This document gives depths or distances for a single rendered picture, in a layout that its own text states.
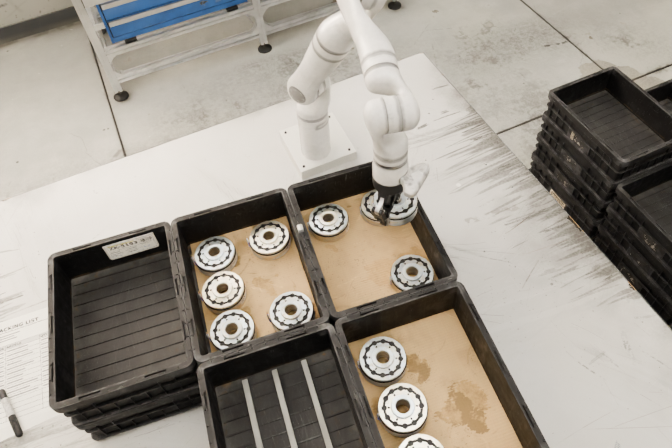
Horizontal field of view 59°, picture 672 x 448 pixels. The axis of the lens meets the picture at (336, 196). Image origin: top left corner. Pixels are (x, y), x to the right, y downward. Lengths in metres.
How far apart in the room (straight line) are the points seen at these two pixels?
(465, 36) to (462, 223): 1.94
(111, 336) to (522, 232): 1.10
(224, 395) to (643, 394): 0.95
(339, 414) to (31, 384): 0.80
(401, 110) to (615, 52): 2.55
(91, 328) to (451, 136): 1.18
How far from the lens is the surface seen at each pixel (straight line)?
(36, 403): 1.69
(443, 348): 1.39
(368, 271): 1.47
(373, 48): 1.17
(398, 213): 1.36
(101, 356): 1.52
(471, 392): 1.36
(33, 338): 1.78
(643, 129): 2.43
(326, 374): 1.37
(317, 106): 1.69
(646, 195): 2.37
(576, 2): 3.88
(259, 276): 1.50
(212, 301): 1.46
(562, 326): 1.61
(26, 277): 1.91
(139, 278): 1.59
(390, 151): 1.16
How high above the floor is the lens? 2.09
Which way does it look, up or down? 51 degrees down
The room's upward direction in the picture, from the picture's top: 6 degrees counter-clockwise
